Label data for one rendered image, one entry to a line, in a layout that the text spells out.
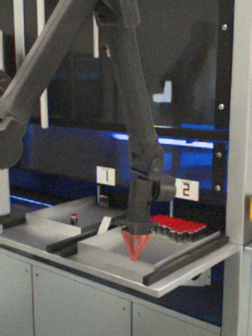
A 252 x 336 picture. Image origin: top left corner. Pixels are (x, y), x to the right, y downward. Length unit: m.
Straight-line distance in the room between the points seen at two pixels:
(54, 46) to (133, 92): 0.22
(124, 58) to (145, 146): 0.21
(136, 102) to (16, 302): 1.42
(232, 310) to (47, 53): 0.96
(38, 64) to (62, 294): 1.26
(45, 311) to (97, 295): 0.34
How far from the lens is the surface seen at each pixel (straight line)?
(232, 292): 1.53
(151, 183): 1.18
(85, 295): 1.94
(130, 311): 1.80
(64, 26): 0.97
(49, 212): 1.72
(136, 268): 1.23
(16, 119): 0.93
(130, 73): 1.07
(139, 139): 1.12
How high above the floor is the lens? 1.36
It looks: 10 degrees down
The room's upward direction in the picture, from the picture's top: straight up
